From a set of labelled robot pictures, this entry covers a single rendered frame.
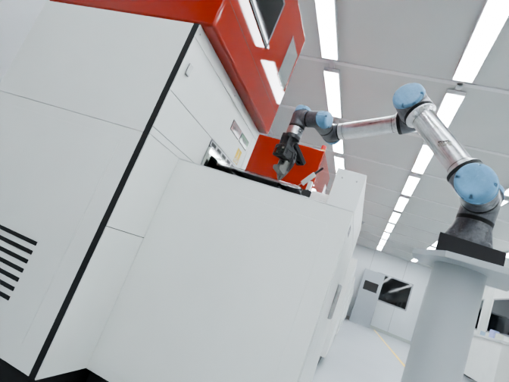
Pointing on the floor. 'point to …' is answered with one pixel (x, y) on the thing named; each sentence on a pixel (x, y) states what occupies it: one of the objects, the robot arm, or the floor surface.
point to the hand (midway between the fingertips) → (280, 178)
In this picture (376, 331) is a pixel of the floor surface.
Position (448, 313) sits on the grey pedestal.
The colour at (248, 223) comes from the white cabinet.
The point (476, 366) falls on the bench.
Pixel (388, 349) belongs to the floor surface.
